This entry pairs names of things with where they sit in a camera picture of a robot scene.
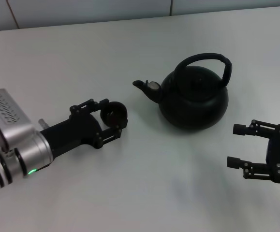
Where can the small dark teacup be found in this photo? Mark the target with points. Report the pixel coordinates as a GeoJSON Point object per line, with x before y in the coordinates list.
{"type": "Point", "coordinates": [114, 113]}

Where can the silver vented wrist camera box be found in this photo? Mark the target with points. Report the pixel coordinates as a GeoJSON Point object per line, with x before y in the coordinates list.
{"type": "Point", "coordinates": [6, 113]}

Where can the black round teapot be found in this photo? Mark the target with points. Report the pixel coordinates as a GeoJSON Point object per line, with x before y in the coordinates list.
{"type": "Point", "coordinates": [193, 111]}

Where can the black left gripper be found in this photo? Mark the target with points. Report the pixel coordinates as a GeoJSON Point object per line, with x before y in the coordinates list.
{"type": "Point", "coordinates": [74, 131]}

